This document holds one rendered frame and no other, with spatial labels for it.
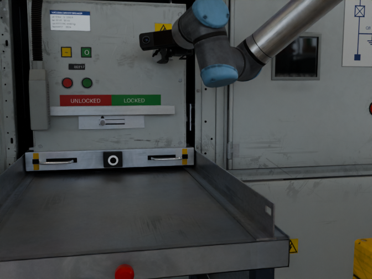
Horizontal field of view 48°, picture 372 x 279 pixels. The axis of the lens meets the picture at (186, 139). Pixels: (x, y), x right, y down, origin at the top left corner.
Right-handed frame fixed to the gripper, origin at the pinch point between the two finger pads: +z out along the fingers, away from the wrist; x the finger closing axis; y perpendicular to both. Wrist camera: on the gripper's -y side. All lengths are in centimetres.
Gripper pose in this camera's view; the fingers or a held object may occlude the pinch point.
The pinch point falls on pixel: (153, 57)
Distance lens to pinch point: 137.0
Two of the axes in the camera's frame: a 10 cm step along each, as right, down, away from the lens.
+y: 9.0, -0.6, 4.4
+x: -1.2, -9.9, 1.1
